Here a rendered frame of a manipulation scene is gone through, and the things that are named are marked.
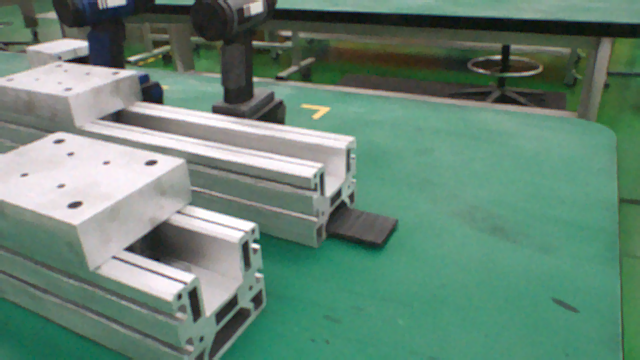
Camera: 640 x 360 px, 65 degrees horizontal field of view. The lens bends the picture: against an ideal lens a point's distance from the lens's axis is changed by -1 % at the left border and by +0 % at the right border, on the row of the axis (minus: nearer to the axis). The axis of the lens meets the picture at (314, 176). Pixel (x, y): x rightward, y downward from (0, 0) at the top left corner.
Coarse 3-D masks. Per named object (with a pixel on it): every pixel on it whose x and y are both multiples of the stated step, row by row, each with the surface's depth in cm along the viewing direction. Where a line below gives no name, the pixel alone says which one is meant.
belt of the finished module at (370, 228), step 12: (336, 216) 55; (348, 216) 55; (360, 216) 55; (372, 216) 55; (384, 216) 55; (336, 228) 53; (348, 228) 53; (360, 228) 53; (372, 228) 53; (384, 228) 52; (360, 240) 51; (372, 240) 51; (384, 240) 51
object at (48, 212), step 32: (0, 160) 43; (32, 160) 43; (64, 160) 43; (96, 160) 43; (128, 160) 42; (160, 160) 42; (0, 192) 38; (32, 192) 38; (64, 192) 38; (96, 192) 37; (128, 192) 37; (160, 192) 40; (0, 224) 39; (32, 224) 36; (64, 224) 34; (96, 224) 35; (128, 224) 38; (64, 256) 36; (96, 256) 36
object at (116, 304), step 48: (0, 240) 41; (192, 240) 41; (240, 240) 39; (0, 288) 45; (48, 288) 41; (96, 288) 37; (144, 288) 34; (192, 288) 35; (240, 288) 40; (96, 336) 40; (144, 336) 37; (192, 336) 35
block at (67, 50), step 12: (36, 48) 98; (48, 48) 97; (60, 48) 97; (72, 48) 97; (84, 48) 98; (36, 60) 98; (48, 60) 96; (60, 60) 95; (72, 60) 100; (84, 60) 101
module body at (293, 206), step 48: (0, 144) 72; (144, 144) 57; (192, 144) 55; (240, 144) 60; (288, 144) 56; (336, 144) 54; (192, 192) 57; (240, 192) 53; (288, 192) 50; (336, 192) 55; (288, 240) 53
